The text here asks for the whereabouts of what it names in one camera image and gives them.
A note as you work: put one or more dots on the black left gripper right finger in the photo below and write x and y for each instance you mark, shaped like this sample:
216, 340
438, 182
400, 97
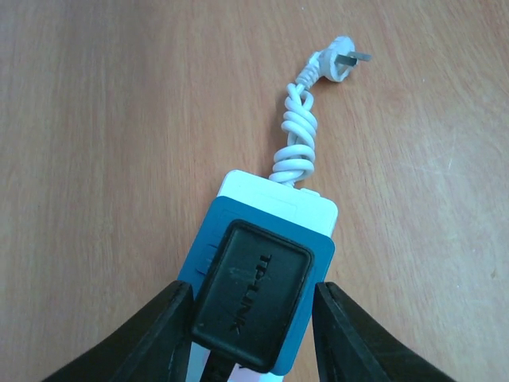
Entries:
350, 345

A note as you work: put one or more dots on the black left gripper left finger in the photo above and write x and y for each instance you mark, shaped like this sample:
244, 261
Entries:
153, 345

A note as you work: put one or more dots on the black power adapter plug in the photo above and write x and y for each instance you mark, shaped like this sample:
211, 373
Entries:
250, 294

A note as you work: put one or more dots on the dark blue cube adapter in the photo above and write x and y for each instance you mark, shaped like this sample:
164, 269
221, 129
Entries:
253, 277

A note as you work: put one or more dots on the white power strip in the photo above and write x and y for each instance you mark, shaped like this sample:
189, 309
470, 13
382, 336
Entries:
299, 214

